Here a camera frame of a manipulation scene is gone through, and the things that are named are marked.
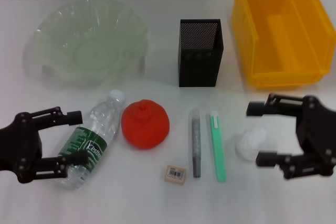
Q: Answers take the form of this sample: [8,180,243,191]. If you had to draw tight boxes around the clear green-label water bottle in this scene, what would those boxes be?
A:
[51,89,127,191]

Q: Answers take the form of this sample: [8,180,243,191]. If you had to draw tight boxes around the white paper ball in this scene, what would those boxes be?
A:
[235,126,267,162]

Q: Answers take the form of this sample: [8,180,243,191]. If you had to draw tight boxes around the yellow plastic bin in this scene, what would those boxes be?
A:
[230,0,336,90]

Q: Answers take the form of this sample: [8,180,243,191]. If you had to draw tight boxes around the clear green glass fruit plate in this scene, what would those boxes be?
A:
[22,0,149,89]

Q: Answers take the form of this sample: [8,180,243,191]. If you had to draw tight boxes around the green utility knife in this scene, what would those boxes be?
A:
[209,111,227,183]

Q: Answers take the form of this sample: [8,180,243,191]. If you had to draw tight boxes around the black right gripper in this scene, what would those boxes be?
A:
[246,93,336,180]

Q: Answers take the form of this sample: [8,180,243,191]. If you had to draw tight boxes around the orange fruit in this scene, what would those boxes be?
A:
[121,99,171,151]

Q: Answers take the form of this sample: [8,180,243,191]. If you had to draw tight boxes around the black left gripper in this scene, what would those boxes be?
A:
[0,106,89,184]

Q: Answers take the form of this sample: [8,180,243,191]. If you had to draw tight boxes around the tan eraser with barcode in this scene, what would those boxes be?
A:
[164,165,186,183]

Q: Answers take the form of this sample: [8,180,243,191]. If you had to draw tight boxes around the black mesh pen holder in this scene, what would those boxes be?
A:
[178,18,225,88]

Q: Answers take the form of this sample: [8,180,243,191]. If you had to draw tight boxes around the grey pen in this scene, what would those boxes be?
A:
[188,108,203,179]

